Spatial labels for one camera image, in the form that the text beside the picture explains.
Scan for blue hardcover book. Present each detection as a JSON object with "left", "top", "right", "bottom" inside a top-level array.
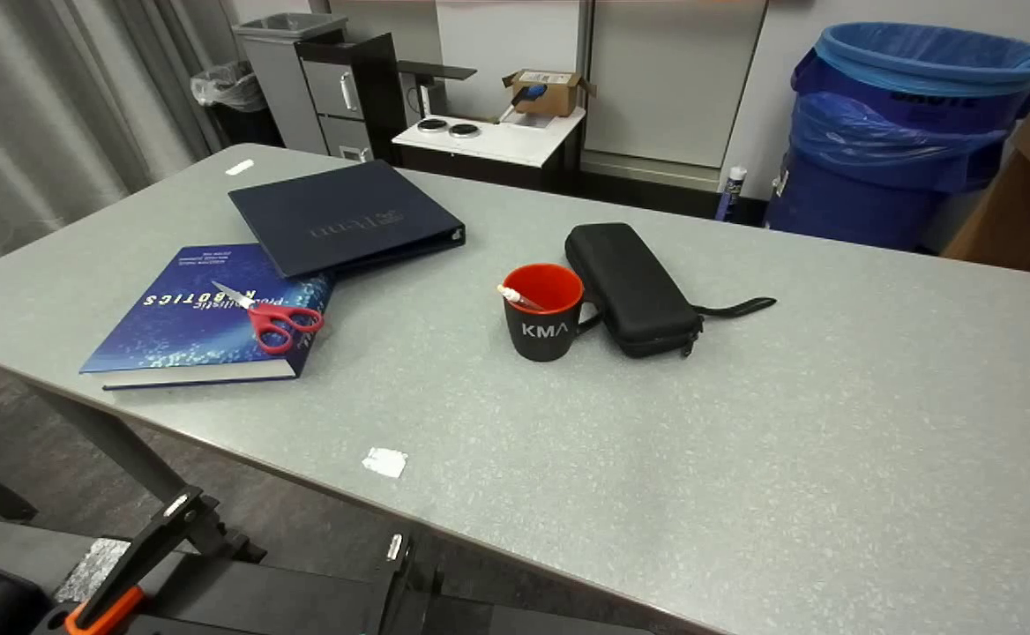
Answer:
[{"left": 78, "top": 238, "right": 339, "bottom": 395}]

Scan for gray curtain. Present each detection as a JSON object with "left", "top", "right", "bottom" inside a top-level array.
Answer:
[{"left": 0, "top": 0, "right": 238, "bottom": 282}]

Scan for black mug red inside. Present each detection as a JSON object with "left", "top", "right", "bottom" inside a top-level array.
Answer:
[{"left": 497, "top": 261, "right": 601, "bottom": 364}]

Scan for black zippered case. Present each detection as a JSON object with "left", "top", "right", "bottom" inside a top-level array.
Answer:
[{"left": 560, "top": 217, "right": 779, "bottom": 364}]

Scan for black equipment base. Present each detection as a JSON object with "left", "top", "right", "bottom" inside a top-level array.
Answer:
[{"left": 0, "top": 516, "right": 659, "bottom": 635}]

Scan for small cardboard box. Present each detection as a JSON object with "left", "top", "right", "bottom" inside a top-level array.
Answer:
[{"left": 499, "top": 67, "right": 591, "bottom": 122}]

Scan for gray table leg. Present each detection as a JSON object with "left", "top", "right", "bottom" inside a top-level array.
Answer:
[{"left": 26, "top": 384, "right": 190, "bottom": 510}]

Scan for black clamp orange handle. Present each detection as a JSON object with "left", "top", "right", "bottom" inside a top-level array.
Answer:
[{"left": 58, "top": 485, "right": 269, "bottom": 635}]

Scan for silver pen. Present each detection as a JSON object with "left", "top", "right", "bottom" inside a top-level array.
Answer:
[{"left": 492, "top": 278, "right": 531, "bottom": 315}]

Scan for clear plastic bag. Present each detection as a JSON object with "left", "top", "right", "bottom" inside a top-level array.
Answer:
[{"left": 185, "top": 56, "right": 270, "bottom": 121}]

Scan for white partition panel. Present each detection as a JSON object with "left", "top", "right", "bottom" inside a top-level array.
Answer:
[
  {"left": 432, "top": 0, "right": 590, "bottom": 91},
  {"left": 580, "top": 0, "right": 770, "bottom": 174}
]

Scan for navy blue binder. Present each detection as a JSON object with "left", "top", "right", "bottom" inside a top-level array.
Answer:
[{"left": 224, "top": 158, "right": 470, "bottom": 284}]

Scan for blue trash bin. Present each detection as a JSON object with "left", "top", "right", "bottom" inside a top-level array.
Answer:
[
  {"left": 765, "top": 143, "right": 958, "bottom": 255},
  {"left": 785, "top": 18, "right": 1030, "bottom": 196}
]

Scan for red handled scissors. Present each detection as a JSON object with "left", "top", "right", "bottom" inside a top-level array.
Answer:
[{"left": 209, "top": 278, "right": 329, "bottom": 359}]

